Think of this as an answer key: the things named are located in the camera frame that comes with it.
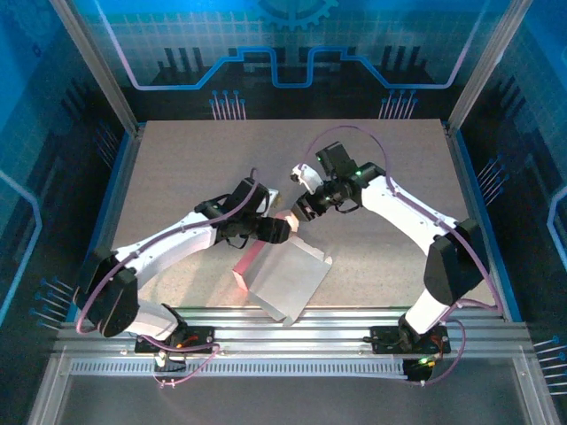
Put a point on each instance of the aluminium mounting rail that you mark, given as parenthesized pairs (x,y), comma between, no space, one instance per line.
(336,327)

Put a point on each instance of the pink and white paper box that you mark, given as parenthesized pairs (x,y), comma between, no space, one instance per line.
(288,279)

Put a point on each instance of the aluminium frame post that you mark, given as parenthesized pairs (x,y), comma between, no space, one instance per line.
(485,66)
(98,66)

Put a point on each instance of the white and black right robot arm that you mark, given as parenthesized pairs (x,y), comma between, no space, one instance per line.
(452,270)

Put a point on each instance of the black control box with LED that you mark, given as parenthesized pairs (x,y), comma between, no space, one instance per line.
(418,372)

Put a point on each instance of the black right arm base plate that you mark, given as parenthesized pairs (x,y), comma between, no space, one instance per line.
(383,343)

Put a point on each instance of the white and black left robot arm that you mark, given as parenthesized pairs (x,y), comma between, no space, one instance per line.
(111,305)

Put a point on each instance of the aluminium table side rail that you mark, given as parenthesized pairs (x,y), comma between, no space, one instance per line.
(465,186)
(123,186)

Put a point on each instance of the white connector plug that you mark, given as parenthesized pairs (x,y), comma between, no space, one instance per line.
(160,359)

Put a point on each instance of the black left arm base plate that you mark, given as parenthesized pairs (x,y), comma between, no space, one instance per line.
(204,340)

